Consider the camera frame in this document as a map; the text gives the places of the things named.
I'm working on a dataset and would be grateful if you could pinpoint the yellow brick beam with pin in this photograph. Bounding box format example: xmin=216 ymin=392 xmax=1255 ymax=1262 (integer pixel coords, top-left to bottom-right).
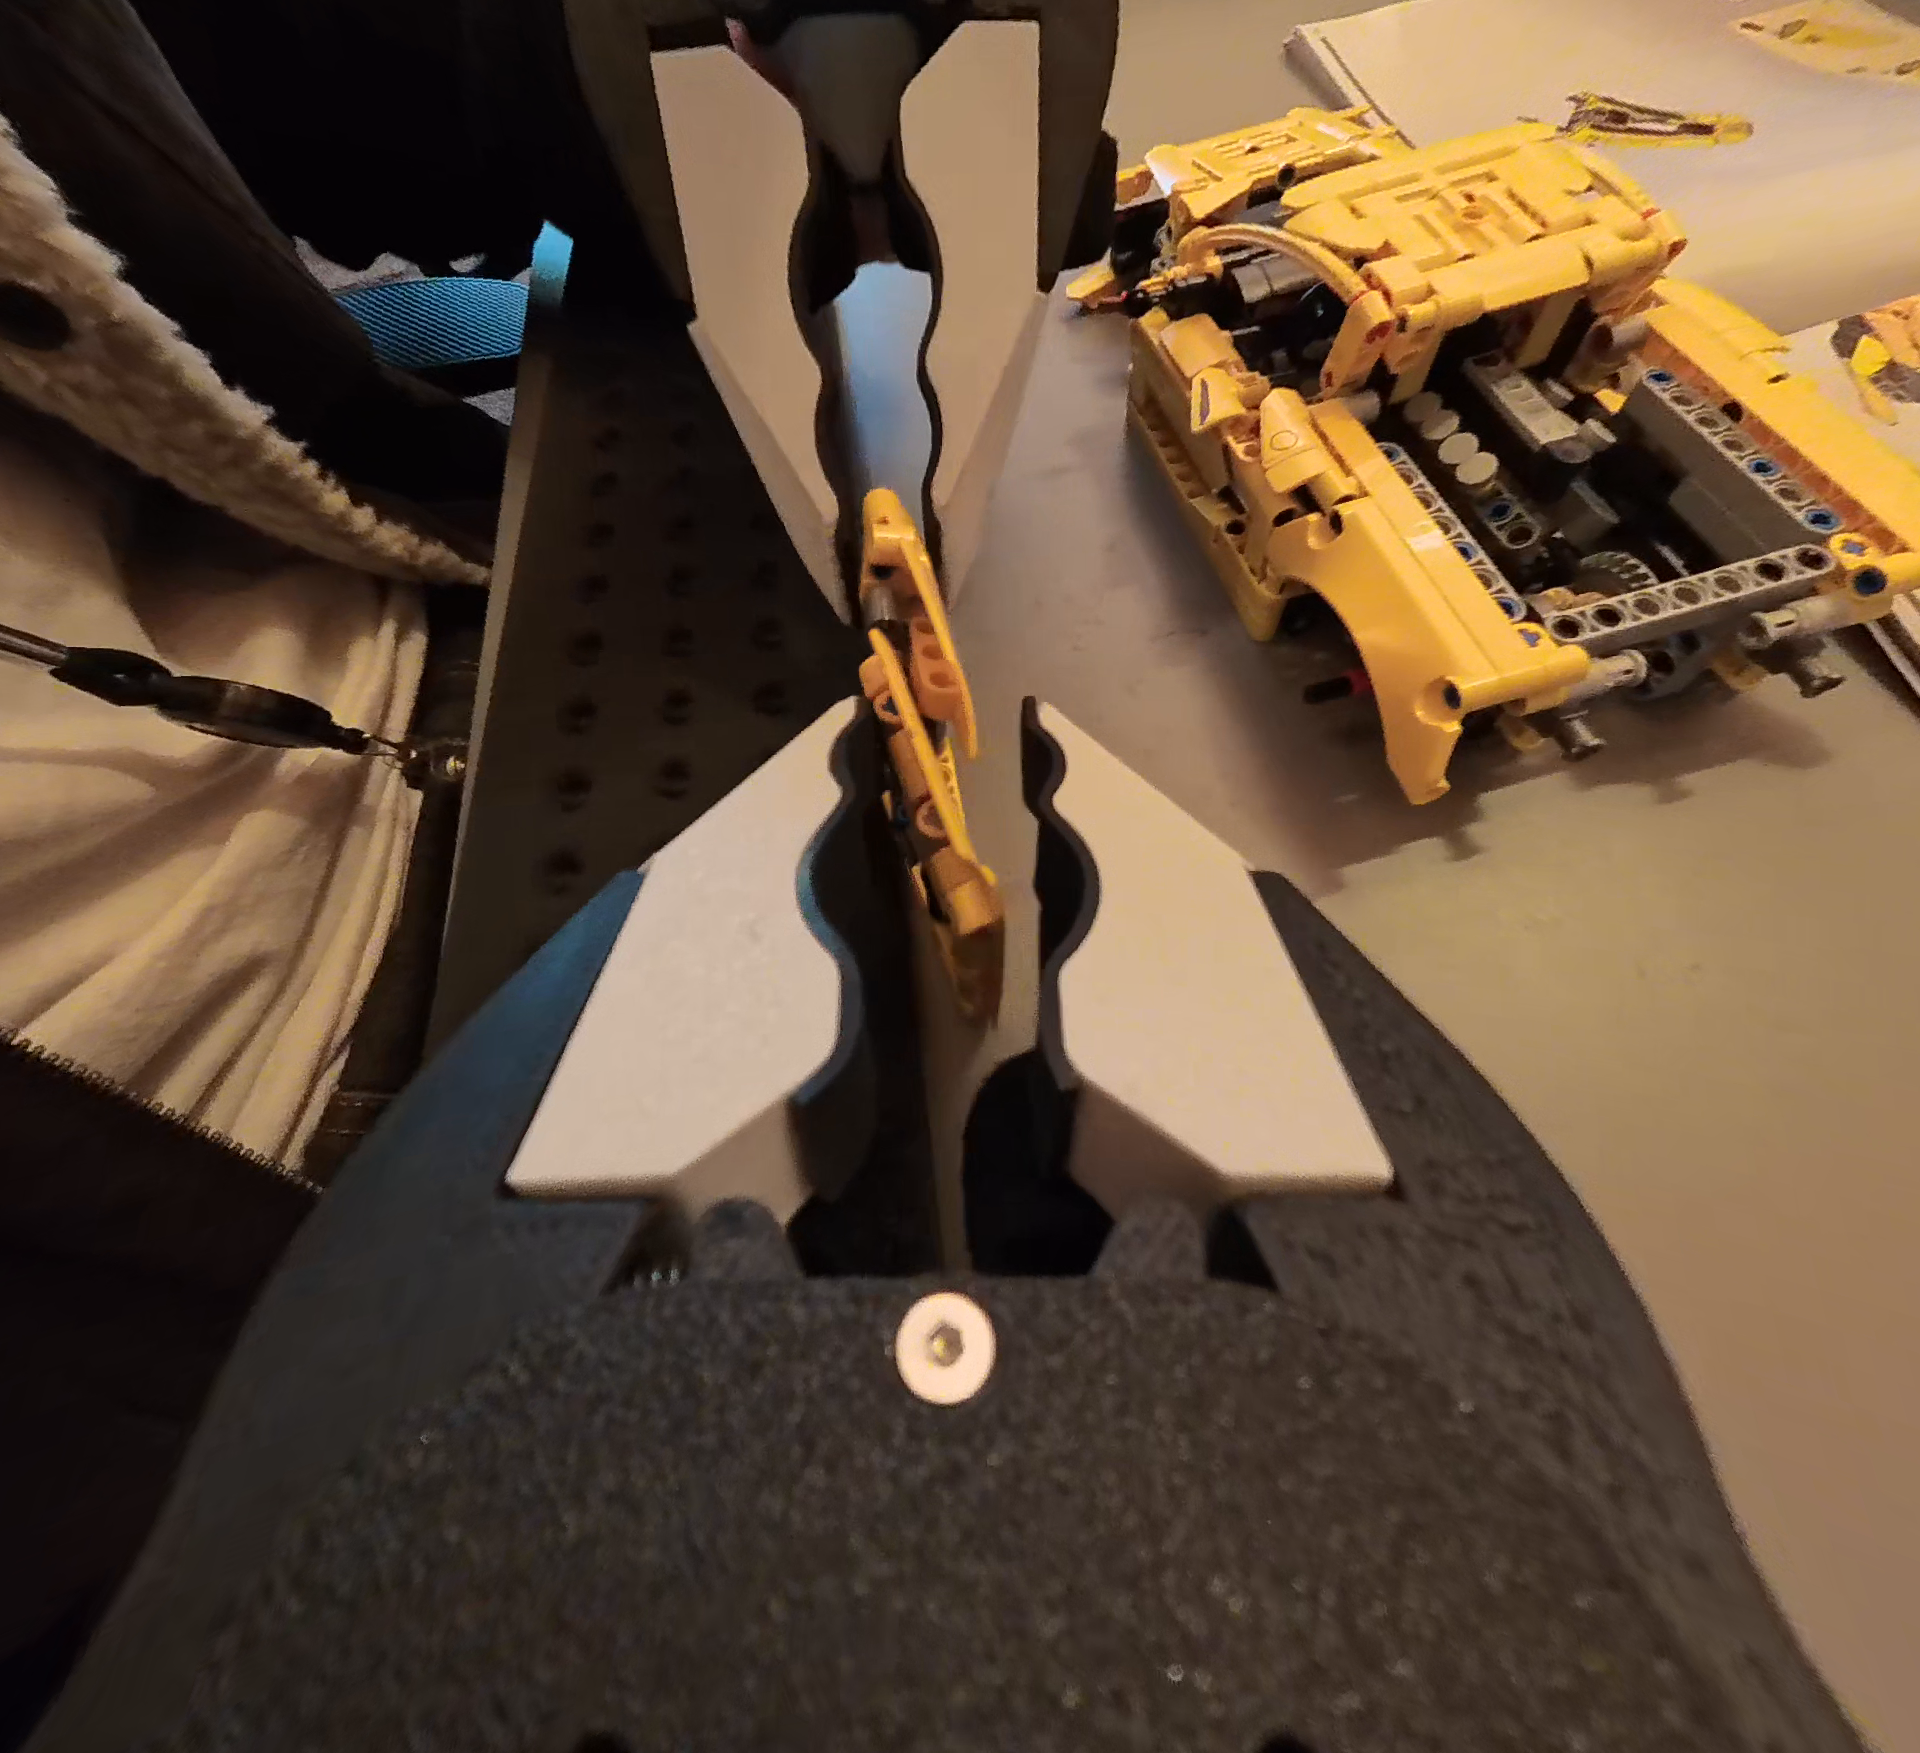
xmin=858 ymin=627 xmax=1004 ymax=1024

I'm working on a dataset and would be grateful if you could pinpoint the blue woven strap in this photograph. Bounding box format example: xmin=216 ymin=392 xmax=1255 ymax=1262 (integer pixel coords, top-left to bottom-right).
xmin=333 ymin=227 xmax=574 ymax=378

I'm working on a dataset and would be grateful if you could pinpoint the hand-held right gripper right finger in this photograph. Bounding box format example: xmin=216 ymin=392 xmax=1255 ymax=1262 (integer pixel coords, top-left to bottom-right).
xmin=1021 ymin=698 xmax=1399 ymax=1218

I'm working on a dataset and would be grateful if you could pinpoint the black perforated panel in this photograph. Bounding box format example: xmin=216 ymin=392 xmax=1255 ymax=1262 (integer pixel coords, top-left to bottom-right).
xmin=428 ymin=269 xmax=872 ymax=1052

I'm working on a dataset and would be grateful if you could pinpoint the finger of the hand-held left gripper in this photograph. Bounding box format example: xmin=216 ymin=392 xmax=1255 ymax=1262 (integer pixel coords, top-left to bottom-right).
xmin=898 ymin=17 xmax=1047 ymax=559
xmin=650 ymin=41 xmax=868 ymax=626

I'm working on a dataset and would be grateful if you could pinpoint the open instruction booklet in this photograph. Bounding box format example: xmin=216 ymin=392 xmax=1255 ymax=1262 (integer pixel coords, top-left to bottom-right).
xmin=1286 ymin=0 xmax=1920 ymax=705

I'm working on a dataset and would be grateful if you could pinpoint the person's white shirt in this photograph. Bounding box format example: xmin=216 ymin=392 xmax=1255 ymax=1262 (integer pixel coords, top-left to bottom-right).
xmin=0 ymin=410 xmax=451 ymax=1171

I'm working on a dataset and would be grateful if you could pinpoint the grey desk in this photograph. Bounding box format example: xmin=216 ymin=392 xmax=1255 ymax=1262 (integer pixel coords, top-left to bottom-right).
xmin=833 ymin=0 xmax=1920 ymax=1753

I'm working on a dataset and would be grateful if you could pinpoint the yellow toy brick car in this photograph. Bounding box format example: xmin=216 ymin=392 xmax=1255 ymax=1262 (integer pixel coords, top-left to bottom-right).
xmin=1070 ymin=107 xmax=1920 ymax=808

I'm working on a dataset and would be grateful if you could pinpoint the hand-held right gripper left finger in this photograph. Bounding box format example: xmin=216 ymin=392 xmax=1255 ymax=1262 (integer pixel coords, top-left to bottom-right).
xmin=505 ymin=698 xmax=875 ymax=1210

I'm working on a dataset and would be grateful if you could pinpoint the black lanyard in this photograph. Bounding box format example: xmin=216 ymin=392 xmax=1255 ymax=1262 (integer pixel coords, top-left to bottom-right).
xmin=0 ymin=619 xmax=467 ymax=788

